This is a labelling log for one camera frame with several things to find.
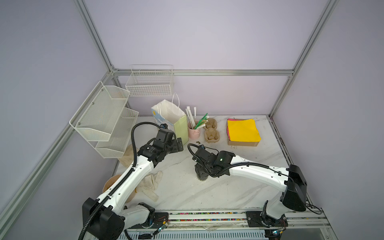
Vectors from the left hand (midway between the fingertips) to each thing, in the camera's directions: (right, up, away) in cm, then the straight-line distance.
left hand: (172, 144), depth 79 cm
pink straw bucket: (+11, +5, +23) cm, 25 cm away
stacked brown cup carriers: (+24, +4, +28) cm, 38 cm away
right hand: (+15, -13, -2) cm, 20 cm away
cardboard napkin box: (+36, -1, +22) cm, 43 cm away
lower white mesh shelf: (-29, -1, -3) cm, 29 cm away
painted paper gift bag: (-5, +19, +22) cm, 29 cm away
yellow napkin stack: (+48, +7, +29) cm, 56 cm away
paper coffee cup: (+15, -12, -11) cm, 23 cm away
